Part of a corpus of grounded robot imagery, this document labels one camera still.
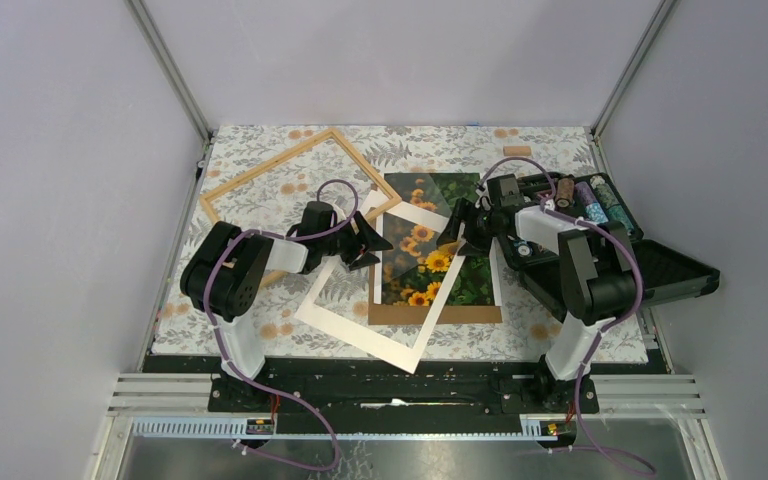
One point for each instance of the blue chip stack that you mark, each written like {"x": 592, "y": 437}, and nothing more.
{"x": 595, "y": 213}

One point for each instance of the dark green photo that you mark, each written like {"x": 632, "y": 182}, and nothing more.
{"x": 434, "y": 192}

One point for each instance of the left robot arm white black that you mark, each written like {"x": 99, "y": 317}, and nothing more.
{"x": 223, "y": 277}

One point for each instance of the wooden picture frame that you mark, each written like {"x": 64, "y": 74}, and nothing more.
{"x": 271, "y": 194}

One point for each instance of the brown chip stack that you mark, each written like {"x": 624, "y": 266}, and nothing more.
{"x": 565, "y": 191}

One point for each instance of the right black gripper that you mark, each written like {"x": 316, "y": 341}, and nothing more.
{"x": 475, "y": 246}

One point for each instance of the sunflower photo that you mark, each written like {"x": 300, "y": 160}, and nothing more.
{"x": 413, "y": 271}

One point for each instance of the small wooden block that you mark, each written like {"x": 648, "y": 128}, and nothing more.
{"x": 517, "y": 150}

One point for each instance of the green chip stack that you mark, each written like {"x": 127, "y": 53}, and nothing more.
{"x": 610, "y": 202}

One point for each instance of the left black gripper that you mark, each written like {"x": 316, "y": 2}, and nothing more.
{"x": 368, "y": 239}

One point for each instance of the white mat board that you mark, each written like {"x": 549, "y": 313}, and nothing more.
{"x": 406, "y": 358}

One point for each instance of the black poker chip case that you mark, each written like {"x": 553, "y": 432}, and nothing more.
{"x": 667, "y": 274}

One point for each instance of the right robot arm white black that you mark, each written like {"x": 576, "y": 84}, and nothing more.
{"x": 600, "y": 280}

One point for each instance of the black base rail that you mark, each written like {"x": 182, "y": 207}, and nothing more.
{"x": 369, "y": 396}

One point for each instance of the purple chip stack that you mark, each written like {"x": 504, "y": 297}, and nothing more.
{"x": 585, "y": 194}

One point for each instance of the floral tablecloth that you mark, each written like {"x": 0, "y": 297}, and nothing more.
{"x": 526, "y": 329}

